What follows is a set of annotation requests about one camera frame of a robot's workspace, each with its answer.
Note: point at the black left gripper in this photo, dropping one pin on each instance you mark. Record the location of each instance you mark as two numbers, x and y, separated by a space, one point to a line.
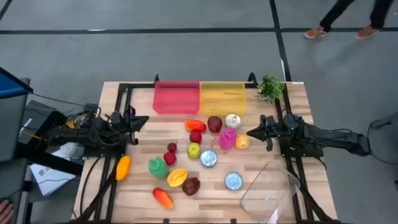
133 130

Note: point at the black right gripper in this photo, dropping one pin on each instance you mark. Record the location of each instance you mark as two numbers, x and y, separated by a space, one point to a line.
270 130

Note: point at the yellow lemon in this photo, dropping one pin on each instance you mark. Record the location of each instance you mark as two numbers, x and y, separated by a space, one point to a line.
242 142

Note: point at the pink squeeze bottle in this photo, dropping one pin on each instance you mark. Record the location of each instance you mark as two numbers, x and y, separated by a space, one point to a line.
227 139

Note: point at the small dark red fruit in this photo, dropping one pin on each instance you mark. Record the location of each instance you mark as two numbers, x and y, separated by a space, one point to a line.
172 147

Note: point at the dark red round fruit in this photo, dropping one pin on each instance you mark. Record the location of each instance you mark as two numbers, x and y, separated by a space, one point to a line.
214 124

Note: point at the green squeeze bottle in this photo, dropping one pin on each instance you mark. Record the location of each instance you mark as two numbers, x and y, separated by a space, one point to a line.
158 168

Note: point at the orange-yellow mango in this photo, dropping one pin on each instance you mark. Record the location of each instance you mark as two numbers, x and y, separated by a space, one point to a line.
123 168

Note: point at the red-orange mango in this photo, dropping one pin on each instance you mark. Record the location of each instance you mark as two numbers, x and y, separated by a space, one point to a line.
163 198
195 125

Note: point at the red apple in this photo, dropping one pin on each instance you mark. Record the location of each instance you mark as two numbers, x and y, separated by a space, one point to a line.
195 137

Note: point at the blue-label tuna can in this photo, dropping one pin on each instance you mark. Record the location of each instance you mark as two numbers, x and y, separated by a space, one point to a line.
208 158

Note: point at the green apple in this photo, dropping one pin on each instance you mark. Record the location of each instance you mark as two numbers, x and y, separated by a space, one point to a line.
193 150

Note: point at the yellow starfruit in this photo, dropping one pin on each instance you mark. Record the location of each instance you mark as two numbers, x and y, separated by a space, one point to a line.
177 177

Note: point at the dark brown fruit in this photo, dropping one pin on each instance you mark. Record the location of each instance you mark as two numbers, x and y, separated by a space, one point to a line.
191 186

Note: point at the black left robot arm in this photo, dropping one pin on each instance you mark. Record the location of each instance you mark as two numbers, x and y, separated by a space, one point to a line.
77 133

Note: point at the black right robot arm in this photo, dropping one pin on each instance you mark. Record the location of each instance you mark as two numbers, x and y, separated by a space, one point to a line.
335 138

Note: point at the small pull-tab tin can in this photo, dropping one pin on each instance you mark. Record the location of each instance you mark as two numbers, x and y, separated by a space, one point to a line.
232 121

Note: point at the red translucent tray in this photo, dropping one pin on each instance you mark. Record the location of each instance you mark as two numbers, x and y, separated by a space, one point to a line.
175 99

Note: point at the small green potted plant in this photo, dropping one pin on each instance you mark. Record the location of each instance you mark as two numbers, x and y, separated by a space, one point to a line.
270 88

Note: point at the yellow translucent tray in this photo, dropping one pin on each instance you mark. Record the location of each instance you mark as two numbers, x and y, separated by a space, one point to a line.
222 99

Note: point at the clear plastic container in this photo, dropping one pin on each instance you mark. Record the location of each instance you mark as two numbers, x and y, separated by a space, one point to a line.
267 193

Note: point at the white cylindrical object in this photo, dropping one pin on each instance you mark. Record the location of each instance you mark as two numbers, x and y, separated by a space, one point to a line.
71 150

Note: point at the black metal stand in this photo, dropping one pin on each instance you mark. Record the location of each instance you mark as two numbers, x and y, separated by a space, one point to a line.
46 160

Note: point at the black case with white lettering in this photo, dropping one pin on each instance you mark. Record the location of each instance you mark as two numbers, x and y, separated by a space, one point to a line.
34 115

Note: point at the white paper sheet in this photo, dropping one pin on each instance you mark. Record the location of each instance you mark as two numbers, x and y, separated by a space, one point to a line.
49 180

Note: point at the dark flat monitor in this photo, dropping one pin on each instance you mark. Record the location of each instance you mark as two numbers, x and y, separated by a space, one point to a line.
12 124

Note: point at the person's hand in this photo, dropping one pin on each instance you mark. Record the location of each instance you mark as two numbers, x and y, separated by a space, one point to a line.
5 213

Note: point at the person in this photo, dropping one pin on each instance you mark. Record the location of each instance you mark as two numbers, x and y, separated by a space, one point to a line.
382 12

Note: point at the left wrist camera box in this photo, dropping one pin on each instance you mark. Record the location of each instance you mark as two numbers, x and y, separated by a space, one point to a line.
116 119

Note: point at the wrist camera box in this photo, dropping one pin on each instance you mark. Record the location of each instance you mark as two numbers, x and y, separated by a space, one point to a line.
116 119
291 122

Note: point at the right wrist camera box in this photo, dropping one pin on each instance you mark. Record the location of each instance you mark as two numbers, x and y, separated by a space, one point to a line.
291 122

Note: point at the black metal table frame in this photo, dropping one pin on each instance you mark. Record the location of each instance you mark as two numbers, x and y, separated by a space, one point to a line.
124 86

